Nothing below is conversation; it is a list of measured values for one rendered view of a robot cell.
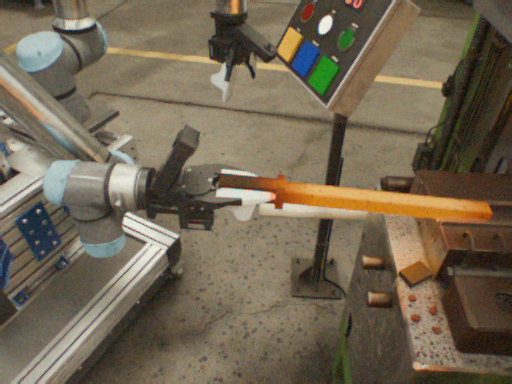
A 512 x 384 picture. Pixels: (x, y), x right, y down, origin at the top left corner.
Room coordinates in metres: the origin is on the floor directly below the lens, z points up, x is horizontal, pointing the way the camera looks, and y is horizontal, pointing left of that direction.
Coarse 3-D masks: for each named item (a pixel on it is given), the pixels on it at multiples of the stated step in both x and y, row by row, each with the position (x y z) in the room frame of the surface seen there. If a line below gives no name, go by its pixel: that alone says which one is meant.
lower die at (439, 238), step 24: (432, 192) 0.50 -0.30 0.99; (456, 192) 0.50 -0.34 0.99; (480, 192) 0.50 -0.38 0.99; (504, 192) 0.50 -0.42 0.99; (432, 240) 0.43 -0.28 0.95; (456, 240) 0.39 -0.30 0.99; (480, 240) 0.39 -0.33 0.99; (432, 264) 0.40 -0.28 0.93; (456, 264) 0.38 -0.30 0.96; (480, 264) 0.37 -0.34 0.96; (504, 264) 0.37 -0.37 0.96
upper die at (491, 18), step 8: (480, 0) 0.56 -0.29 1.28; (488, 0) 0.54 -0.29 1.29; (496, 0) 0.51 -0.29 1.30; (504, 0) 0.50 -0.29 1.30; (480, 8) 0.55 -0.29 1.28; (488, 8) 0.53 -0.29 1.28; (496, 8) 0.51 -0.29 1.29; (504, 8) 0.49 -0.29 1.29; (488, 16) 0.52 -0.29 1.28; (496, 16) 0.50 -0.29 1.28; (504, 16) 0.48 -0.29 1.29; (496, 24) 0.49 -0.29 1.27; (504, 24) 0.47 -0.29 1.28; (504, 32) 0.47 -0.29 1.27
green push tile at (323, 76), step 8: (320, 64) 0.93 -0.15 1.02; (328, 64) 0.91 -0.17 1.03; (320, 72) 0.91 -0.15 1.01; (328, 72) 0.89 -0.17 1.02; (336, 72) 0.87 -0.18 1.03; (312, 80) 0.92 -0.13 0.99; (320, 80) 0.90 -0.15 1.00; (328, 80) 0.87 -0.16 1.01; (320, 88) 0.88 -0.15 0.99; (328, 88) 0.87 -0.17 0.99
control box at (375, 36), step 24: (312, 0) 1.12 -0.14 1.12; (336, 0) 1.04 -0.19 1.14; (384, 0) 0.90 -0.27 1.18; (408, 0) 0.89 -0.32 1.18; (288, 24) 1.15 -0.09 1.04; (312, 24) 1.06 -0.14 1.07; (336, 24) 0.98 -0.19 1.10; (360, 24) 0.92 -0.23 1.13; (384, 24) 0.87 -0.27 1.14; (408, 24) 0.89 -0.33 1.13; (336, 48) 0.93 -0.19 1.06; (360, 48) 0.87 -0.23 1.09; (384, 48) 0.88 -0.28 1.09; (312, 72) 0.95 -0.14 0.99; (360, 72) 0.86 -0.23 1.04; (336, 96) 0.84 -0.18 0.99; (360, 96) 0.86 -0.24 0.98
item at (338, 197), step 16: (224, 176) 0.48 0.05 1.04; (240, 176) 0.48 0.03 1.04; (256, 176) 0.49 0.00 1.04; (288, 192) 0.46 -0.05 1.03; (304, 192) 0.46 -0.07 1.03; (320, 192) 0.46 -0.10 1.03; (336, 192) 0.46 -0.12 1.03; (352, 192) 0.47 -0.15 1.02; (368, 192) 0.47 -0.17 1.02; (384, 192) 0.47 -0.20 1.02; (352, 208) 0.45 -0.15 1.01; (368, 208) 0.45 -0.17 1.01; (384, 208) 0.45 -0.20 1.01; (400, 208) 0.44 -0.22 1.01; (416, 208) 0.44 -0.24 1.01; (432, 208) 0.44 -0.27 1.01; (448, 208) 0.44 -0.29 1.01; (464, 208) 0.44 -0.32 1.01; (480, 208) 0.45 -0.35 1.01
